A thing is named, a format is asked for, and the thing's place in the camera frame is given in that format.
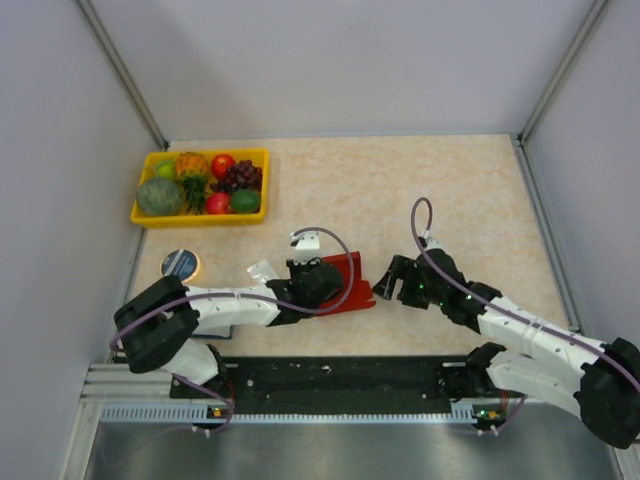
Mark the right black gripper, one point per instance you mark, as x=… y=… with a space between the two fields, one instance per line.
x=403 y=268

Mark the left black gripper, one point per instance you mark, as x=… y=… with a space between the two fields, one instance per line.
x=293 y=267

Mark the small clear plastic bag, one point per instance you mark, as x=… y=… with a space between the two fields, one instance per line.
x=262 y=272

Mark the red paper box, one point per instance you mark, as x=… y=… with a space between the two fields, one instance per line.
x=357 y=293

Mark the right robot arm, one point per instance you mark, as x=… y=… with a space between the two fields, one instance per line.
x=595 y=381

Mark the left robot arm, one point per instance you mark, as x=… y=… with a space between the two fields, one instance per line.
x=157 y=327

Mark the green lime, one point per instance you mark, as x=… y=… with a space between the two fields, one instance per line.
x=245 y=201

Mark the red apple bottom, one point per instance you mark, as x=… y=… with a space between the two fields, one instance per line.
x=218 y=204

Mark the red apple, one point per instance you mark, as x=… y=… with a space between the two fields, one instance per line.
x=220 y=165
x=218 y=204

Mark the purple grapes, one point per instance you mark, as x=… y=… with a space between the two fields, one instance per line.
x=243 y=175

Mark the yellow plastic tray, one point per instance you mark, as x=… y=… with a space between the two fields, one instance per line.
x=184 y=218

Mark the red apple top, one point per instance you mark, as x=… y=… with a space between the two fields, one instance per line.
x=220 y=165

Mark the orange pineapple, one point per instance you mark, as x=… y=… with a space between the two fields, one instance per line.
x=192 y=171

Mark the green melon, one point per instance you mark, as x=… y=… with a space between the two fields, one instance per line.
x=159 y=196

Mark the green apple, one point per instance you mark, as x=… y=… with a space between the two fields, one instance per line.
x=166 y=169

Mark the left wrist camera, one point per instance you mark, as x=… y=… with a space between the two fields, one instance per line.
x=306 y=246

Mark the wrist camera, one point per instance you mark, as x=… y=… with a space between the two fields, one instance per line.
x=428 y=242
x=306 y=246

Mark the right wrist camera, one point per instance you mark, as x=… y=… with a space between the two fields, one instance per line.
x=428 y=242

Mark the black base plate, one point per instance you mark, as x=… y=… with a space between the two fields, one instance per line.
x=357 y=385

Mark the grey cable duct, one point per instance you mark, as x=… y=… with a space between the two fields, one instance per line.
x=460 y=413

